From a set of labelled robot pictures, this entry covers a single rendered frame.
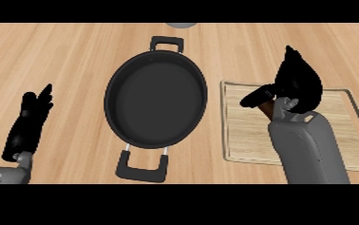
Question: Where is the pale wooden tray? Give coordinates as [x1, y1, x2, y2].
[219, 80, 359, 173]

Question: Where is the grey round object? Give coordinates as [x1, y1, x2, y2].
[166, 23, 198, 29]

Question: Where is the black oval pot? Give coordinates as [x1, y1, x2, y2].
[102, 35, 208, 183]

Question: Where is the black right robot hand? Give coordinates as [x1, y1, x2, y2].
[238, 45, 324, 115]

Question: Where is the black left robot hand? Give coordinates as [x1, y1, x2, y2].
[0, 83, 55, 163]

